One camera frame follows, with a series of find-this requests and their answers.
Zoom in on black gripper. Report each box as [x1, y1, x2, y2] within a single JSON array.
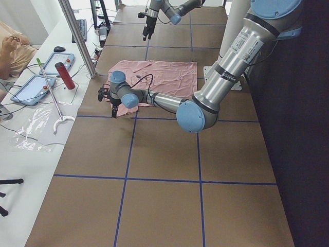
[[142, 16, 156, 41], [109, 97, 121, 118]]

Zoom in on pink Snoopy t-shirt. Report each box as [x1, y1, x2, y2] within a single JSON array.
[[102, 60, 198, 118]]

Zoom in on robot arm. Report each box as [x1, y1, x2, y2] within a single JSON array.
[[107, 1, 303, 133], [138, 0, 205, 41]]

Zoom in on black monitor stand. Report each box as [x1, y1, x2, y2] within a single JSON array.
[[90, 0, 111, 31]]

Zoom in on black power adapter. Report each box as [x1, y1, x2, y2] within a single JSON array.
[[98, 26, 108, 47]]

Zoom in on reacher grabber stick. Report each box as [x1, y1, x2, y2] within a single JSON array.
[[36, 58, 75, 135]]

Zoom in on red cylinder tube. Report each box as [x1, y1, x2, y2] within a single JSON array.
[[54, 62, 75, 90]]

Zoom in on black keyboard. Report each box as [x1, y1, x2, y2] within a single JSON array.
[[76, 19, 87, 41]]

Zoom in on far blue teach pendant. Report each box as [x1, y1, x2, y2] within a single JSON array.
[[39, 52, 76, 76]]

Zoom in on blue teach pendant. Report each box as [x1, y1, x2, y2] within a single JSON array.
[[39, 52, 76, 76], [10, 75, 49, 106]]

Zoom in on near blue teach pendant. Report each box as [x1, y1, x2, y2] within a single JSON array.
[[10, 75, 49, 106]]

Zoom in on black computer mouse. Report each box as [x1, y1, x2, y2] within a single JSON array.
[[53, 46, 66, 52]]

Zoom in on clear plastic bag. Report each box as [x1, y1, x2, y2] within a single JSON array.
[[9, 104, 53, 153]]

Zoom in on seated person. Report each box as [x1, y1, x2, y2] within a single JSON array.
[[1, 22, 38, 100]]

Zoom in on black tripod legs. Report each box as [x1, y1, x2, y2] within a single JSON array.
[[0, 178, 24, 217]]

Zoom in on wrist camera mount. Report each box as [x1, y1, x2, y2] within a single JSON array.
[[98, 83, 111, 102], [138, 12, 146, 19]]

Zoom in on aluminium frame post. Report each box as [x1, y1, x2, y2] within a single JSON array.
[[58, 0, 97, 78]]

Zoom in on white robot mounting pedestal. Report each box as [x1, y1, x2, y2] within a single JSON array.
[[204, 0, 250, 84]]

